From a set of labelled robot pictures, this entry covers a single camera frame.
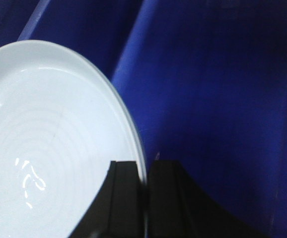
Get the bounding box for middle-right blue plastic bin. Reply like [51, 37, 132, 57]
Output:
[0, 0, 287, 238]

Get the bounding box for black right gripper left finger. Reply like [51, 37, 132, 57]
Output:
[70, 161, 145, 238]

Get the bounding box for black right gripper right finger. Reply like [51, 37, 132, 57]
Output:
[148, 160, 261, 238]

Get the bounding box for light blue plate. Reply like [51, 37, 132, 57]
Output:
[0, 40, 146, 238]

